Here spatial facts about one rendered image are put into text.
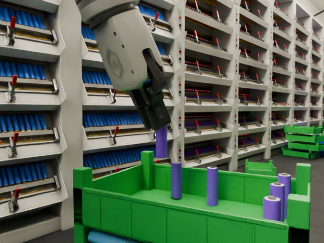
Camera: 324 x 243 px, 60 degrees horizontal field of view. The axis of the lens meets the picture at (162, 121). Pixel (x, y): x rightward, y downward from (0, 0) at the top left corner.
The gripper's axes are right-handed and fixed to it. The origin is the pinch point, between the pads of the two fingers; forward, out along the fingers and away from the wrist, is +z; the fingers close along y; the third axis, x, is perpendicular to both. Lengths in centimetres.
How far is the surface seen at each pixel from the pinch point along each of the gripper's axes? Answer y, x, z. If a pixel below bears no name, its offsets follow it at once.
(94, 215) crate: 1.2, -14.9, 8.2
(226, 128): -121, 116, 69
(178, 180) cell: -2.2, 0.7, 13.4
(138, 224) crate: 7.3, -11.6, 9.5
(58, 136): -76, -4, 9
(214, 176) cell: 3.7, 4.2, 13.2
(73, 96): -77, 9, -2
